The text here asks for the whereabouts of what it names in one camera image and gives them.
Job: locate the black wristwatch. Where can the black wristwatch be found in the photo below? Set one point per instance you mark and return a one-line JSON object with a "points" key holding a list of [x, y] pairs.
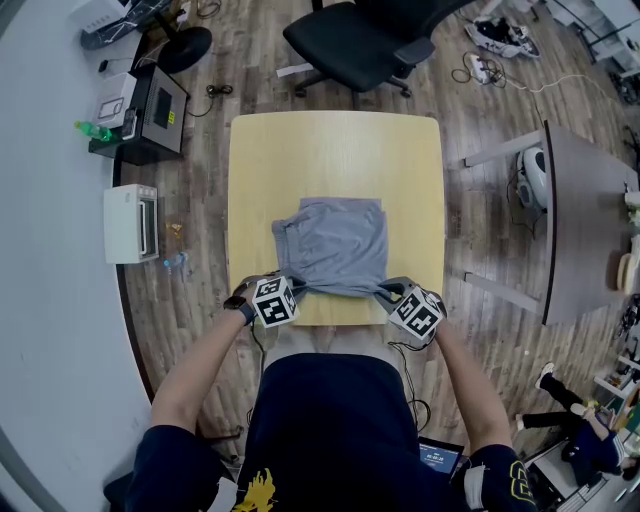
{"points": [[239, 307]]}

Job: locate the person's beige trousers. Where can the person's beige trousers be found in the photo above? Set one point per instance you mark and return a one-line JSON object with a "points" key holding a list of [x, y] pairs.
{"points": [[300, 342]]}

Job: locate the yellow snack wrapper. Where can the yellow snack wrapper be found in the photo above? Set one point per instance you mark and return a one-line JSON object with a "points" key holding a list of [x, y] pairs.
{"points": [[175, 228]]}

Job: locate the person's right forearm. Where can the person's right forearm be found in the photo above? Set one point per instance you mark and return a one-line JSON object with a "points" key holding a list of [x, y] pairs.
{"points": [[470, 390]]}

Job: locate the white and black bag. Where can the white and black bag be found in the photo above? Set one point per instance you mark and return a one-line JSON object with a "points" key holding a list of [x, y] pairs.
{"points": [[500, 37]]}

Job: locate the white power strip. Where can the white power strip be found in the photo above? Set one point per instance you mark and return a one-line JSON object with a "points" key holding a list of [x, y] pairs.
{"points": [[477, 70]]}

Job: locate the black office chair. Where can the black office chair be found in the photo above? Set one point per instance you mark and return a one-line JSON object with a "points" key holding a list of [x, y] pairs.
{"points": [[360, 45]]}

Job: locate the black marble round table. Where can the black marble round table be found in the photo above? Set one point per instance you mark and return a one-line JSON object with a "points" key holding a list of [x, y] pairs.
{"points": [[130, 25]]}

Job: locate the white paper strip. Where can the white paper strip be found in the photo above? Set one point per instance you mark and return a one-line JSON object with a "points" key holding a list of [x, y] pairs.
{"points": [[292, 70]]}

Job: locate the grey remote control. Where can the grey remote control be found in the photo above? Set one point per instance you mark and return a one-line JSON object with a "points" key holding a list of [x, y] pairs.
{"points": [[129, 124]]}

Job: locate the person's left forearm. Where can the person's left forearm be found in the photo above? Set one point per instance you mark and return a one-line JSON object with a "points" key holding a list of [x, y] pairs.
{"points": [[195, 375]]}

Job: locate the black round table base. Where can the black round table base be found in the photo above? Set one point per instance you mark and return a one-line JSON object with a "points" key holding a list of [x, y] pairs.
{"points": [[185, 50]]}

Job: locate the white microwave oven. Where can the white microwave oven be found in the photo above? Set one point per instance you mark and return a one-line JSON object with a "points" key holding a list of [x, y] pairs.
{"points": [[97, 15]]}

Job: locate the white cup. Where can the white cup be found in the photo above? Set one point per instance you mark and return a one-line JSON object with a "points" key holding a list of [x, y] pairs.
{"points": [[632, 198]]}

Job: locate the grey shorts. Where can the grey shorts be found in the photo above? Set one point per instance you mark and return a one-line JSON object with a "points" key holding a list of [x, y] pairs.
{"points": [[330, 245]]}

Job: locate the blue screen tablet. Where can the blue screen tablet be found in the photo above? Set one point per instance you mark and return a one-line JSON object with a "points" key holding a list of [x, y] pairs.
{"points": [[440, 457]]}

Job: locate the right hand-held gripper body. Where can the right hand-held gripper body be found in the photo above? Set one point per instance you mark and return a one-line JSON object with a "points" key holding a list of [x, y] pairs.
{"points": [[417, 314]]}

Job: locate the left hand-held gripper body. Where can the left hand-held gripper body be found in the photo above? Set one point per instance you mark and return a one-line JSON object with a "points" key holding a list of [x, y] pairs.
{"points": [[275, 302]]}

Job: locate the yellow square table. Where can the yellow square table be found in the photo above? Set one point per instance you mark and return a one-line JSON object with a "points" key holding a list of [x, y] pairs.
{"points": [[325, 150]]}

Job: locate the black box appliance with screen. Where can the black box appliance with screen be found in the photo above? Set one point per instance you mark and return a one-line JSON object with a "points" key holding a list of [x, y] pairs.
{"points": [[160, 107]]}

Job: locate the person's navy shirt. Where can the person's navy shirt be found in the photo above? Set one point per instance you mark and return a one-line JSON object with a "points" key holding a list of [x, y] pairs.
{"points": [[325, 425]]}

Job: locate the clear water bottle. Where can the clear water bottle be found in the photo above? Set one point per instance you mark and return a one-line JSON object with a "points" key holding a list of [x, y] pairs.
{"points": [[175, 260]]}

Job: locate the beige stacked rolls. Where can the beige stacked rolls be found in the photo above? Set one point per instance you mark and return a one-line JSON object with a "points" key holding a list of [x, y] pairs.
{"points": [[625, 275]]}

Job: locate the dark grey desk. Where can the dark grey desk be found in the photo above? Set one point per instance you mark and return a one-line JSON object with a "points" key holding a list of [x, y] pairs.
{"points": [[590, 225]]}

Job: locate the black power adapter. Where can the black power adapter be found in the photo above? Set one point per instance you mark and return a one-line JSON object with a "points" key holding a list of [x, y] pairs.
{"points": [[103, 65]]}

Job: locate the white rounded device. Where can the white rounded device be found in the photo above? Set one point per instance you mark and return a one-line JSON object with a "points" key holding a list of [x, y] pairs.
{"points": [[532, 175]]}

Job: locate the white toaster oven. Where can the white toaster oven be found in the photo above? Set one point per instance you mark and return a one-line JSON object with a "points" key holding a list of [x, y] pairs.
{"points": [[122, 225]]}

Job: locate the white cardboard box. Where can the white cardboard box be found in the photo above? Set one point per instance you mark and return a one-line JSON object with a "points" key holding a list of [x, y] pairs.
{"points": [[117, 90]]}

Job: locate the green plastic bottle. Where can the green plastic bottle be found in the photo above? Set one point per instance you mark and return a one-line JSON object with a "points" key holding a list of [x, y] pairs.
{"points": [[95, 131]]}

